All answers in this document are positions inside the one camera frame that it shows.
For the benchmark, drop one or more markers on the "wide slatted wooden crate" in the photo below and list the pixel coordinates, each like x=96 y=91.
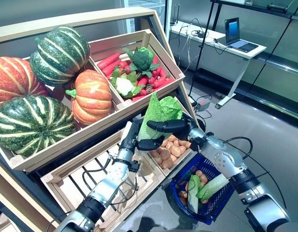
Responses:
x=91 y=154

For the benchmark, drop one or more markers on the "wooden crate holding potatoes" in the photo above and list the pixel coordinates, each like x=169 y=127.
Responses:
x=183 y=157

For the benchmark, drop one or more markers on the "green broccoli head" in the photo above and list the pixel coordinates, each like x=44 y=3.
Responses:
x=141 y=59

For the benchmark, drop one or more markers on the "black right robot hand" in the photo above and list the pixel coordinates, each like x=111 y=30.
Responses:
x=170 y=126

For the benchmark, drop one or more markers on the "blue plastic shopping basket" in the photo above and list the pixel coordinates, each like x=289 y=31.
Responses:
x=219 y=203

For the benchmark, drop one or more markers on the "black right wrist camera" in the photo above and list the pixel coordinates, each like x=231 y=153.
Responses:
x=196 y=145

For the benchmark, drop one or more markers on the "pale beige root vegetable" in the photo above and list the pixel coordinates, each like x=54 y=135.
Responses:
x=124 y=57

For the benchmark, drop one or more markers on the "white framed glass door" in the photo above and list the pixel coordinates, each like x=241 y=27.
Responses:
x=144 y=9

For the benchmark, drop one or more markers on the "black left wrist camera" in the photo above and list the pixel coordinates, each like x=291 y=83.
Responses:
x=135 y=166

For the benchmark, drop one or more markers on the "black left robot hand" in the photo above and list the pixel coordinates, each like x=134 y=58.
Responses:
x=129 y=137

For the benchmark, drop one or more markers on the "open dark laptop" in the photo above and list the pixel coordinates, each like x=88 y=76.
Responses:
x=232 y=29

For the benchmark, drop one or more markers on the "black tripod stand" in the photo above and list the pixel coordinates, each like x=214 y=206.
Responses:
x=201 y=46

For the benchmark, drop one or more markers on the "brown potato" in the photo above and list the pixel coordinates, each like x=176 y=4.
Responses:
x=169 y=145
x=167 y=163
x=165 y=154
x=155 y=153
x=173 y=158
x=184 y=142
x=183 y=193
x=203 y=179
x=175 y=143
x=177 y=150
x=164 y=143
x=199 y=172
x=172 y=138
x=157 y=160

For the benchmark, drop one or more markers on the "wooden crate holding carrots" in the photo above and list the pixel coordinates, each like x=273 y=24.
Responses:
x=163 y=55

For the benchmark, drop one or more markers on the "wooden crate holding pumpkins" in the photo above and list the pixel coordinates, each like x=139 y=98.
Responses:
x=66 y=142

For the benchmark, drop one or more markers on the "white office desk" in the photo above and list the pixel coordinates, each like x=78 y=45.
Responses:
x=221 y=60

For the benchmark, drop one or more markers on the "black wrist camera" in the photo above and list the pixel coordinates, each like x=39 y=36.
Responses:
x=135 y=166
x=196 y=145

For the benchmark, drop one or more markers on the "long red carrot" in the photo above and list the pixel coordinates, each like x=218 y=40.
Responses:
x=111 y=67
x=108 y=61

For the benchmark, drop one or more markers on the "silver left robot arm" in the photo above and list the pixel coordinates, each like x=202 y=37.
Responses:
x=108 y=183

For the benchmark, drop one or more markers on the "large green striped pumpkin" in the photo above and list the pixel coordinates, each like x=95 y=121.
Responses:
x=33 y=125

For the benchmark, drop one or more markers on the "grey glass display cabinet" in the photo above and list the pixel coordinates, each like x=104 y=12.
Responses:
x=279 y=72

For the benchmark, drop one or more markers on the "small orange pumpkin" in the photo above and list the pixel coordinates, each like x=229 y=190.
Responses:
x=91 y=96

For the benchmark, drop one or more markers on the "black router with antennas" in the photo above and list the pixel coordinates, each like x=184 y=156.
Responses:
x=173 y=23

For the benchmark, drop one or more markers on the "grey box with red button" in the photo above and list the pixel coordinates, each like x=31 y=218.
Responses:
x=204 y=104

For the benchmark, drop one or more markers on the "black round floor object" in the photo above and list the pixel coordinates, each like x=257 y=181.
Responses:
x=201 y=124

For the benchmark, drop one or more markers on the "large orange pumpkin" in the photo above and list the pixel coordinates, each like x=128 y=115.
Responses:
x=13 y=79

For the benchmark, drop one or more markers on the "small green striped pumpkin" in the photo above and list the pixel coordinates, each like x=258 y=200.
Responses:
x=59 y=55

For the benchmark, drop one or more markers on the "wooden display shelf frame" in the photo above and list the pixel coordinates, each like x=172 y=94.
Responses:
x=66 y=21

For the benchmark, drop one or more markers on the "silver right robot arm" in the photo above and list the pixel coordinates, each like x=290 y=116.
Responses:
x=224 y=159

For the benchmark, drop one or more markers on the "white cauliflower with leaves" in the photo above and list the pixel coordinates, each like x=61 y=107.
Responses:
x=123 y=85

